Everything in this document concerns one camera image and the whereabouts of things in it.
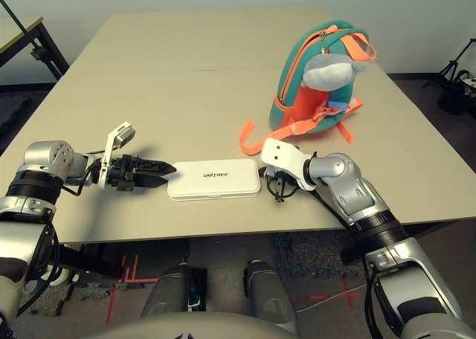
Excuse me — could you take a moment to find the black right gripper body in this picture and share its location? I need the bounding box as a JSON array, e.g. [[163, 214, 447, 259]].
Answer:
[[259, 164, 298, 191]]

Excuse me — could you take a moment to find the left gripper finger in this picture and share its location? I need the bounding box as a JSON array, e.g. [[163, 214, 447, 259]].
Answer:
[[134, 157, 178, 176], [133, 175, 169, 190]]

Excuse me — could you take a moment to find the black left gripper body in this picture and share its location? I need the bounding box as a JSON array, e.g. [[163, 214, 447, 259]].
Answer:
[[109, 155, 139, 192]]

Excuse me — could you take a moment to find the white Unitree pencil case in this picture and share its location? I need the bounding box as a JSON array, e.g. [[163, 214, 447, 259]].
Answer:
[[166, 158, 261, 202]]

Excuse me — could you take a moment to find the teal and orange backpack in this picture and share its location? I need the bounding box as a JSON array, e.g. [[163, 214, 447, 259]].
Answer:
[[239, 19, 377, 157]]

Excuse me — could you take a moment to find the grey plush shark keychain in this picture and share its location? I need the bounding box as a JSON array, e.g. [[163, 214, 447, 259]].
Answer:
[[301, 53, 372, 91]]

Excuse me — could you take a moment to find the grey robot right leg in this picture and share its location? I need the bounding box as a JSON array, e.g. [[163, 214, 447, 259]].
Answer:
[[243, 259, 300, 335]]

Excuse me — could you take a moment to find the grey foam mat piece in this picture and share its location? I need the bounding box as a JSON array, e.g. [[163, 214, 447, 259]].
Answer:
[[77, 282, 112, 301]]

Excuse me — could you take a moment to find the white round plastic object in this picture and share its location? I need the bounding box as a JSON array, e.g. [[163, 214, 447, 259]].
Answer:
[[39, 268, 71, 286]]

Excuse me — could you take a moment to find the thin black pole with clamp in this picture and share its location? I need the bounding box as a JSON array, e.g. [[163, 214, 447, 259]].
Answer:
[[0, 0, 42, 61]]

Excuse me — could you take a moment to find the grey robot torso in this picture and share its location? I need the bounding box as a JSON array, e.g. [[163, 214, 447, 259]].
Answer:
[[83, 311, 295, 339]]

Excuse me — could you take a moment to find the black waste bin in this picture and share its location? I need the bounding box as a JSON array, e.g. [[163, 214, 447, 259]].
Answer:
[[437, 69, 476, 114]]

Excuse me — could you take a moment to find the black tripod stand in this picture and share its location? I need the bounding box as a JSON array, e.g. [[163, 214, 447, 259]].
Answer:
[[422, 37, 476, 91]]

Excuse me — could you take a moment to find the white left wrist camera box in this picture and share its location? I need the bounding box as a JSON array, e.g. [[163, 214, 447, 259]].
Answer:
[[97, 121, 134, 190]]

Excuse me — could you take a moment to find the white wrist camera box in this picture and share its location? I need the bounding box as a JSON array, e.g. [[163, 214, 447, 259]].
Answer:
[[97, 121, 134, 190], [260, 138, 317, 190]]

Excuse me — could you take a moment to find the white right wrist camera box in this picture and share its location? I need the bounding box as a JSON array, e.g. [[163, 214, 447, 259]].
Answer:
[[260, 138, 317, 190]]

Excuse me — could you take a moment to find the black table frame bar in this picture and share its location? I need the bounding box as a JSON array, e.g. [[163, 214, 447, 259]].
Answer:
[[55, 244, 126, 280]]

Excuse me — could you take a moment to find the white floor cable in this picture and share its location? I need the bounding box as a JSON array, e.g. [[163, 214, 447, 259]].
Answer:
[[295, 282, 367, 312]]

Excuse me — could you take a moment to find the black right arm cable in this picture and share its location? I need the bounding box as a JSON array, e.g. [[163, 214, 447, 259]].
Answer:
[[266, 171, 377, 339]]

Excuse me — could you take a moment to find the side table with black frame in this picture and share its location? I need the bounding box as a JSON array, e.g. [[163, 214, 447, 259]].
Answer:
[[0, 16, 70, 82]]

